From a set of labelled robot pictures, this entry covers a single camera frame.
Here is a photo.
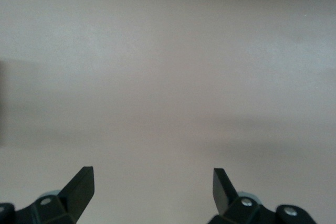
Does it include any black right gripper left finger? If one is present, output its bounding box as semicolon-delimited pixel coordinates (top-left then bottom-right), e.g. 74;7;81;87
0;166;95;224

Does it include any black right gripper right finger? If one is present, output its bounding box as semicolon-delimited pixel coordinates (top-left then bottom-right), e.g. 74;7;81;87
208;167;316;224

